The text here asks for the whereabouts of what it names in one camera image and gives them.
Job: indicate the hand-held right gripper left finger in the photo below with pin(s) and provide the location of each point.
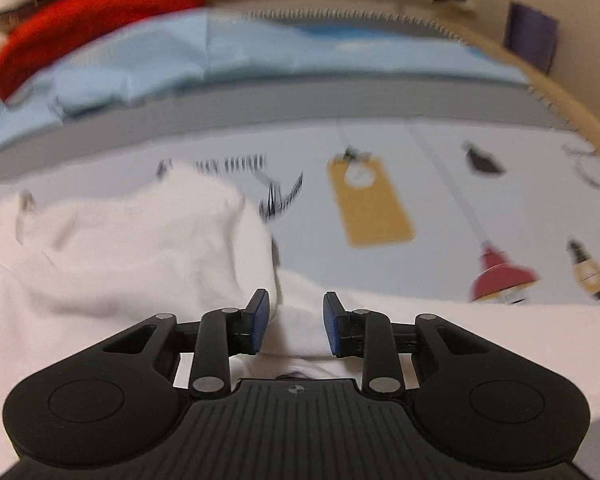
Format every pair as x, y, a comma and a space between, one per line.
258, 322

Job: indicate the white small garment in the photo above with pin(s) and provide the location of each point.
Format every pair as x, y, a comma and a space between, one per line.
130, 260

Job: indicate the light blue cloth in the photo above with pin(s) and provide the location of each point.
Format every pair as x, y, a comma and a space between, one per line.
180, 60

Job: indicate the red garment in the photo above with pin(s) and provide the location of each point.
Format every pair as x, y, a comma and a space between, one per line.
80, 25

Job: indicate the wooden bed frame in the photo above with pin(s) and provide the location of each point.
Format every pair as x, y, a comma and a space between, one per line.
570, 95

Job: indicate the purple chair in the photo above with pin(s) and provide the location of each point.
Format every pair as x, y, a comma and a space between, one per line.
532, 35

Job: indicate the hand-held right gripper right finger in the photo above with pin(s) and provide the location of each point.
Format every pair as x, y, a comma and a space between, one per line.
333, 325

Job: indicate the grey printed bed sheet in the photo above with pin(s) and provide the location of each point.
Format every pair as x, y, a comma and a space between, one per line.
430, 185

